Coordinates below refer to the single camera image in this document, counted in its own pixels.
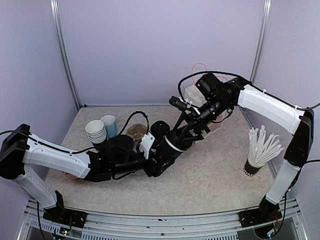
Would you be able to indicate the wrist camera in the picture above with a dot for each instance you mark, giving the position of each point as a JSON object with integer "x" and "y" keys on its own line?
{"x": 146, "y": 144}
{"x": 183, "y": 106}

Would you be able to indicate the light blue ceramic mug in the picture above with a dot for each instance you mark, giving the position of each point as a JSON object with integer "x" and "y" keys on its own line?
{"x": 110, "y": 125}

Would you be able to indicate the bundle of white wrapped straws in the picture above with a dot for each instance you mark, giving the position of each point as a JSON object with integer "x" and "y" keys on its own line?
{"x": 262, "y": 148}

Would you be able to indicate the aluminium front frame rail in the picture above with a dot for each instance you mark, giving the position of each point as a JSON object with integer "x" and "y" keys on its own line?
{"x": 212, "y": 226}

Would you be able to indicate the black paper coffee cup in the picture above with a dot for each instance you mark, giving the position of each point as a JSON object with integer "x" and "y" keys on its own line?
{"x": 159, "y": 129}

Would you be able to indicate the brown cardboard cup carrier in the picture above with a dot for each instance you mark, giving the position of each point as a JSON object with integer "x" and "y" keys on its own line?
{"x": 136, "y": 131}

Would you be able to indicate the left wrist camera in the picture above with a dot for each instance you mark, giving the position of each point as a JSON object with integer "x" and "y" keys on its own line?
{"x": 146, "y": 144}

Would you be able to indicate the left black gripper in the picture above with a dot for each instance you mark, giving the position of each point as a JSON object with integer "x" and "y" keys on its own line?
{"x": 150, "y": 170}

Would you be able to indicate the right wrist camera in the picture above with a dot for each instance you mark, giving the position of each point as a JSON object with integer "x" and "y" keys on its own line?
{"x": 183, "y": 106}

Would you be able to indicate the black cup holding straws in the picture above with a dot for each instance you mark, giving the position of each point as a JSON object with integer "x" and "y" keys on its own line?
{"x": 250, "y": 169}

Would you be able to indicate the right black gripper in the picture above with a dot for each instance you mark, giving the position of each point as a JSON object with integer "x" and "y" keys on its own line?
{"x": 197, "y": 119}

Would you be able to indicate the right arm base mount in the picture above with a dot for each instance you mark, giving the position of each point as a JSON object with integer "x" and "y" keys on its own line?
{"x": 260, "y": 215}

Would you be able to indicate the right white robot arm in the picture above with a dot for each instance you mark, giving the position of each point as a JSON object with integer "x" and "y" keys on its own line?
{"x": 295, "y": 122}

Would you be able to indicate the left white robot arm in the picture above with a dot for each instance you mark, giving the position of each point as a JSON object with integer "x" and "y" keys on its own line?
{"x": 21, "y": 149}

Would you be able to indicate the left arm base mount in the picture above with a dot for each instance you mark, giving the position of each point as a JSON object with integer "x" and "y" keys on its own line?
{"x": 69, "y": 217}

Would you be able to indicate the white paper takeout bag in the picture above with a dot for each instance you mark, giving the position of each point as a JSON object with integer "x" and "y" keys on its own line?
{"x": 193, "y": 95}

